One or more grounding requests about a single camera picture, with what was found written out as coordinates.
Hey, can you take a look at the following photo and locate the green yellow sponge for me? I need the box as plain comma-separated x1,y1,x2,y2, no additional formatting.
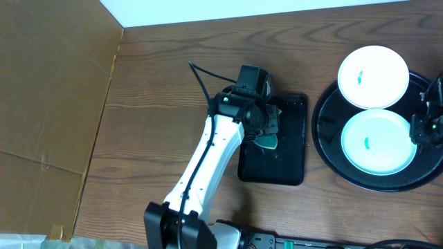
254,105,282,149

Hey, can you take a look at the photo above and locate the white plate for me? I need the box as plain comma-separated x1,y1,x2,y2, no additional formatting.
341,109,417,176
337,46,409,109

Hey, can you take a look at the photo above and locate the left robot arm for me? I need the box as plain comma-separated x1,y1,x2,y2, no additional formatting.
143,92,279,249

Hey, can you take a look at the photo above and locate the black rectangular tray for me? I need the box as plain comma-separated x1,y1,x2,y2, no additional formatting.
237,95,307,186

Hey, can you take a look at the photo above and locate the black round tray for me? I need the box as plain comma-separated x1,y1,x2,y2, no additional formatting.
312,73,442,192

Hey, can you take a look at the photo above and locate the brown cardboard panel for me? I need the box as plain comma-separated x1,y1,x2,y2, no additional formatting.
1,0,123,241

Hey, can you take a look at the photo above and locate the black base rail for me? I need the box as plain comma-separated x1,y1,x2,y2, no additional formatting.
240,233,442,249

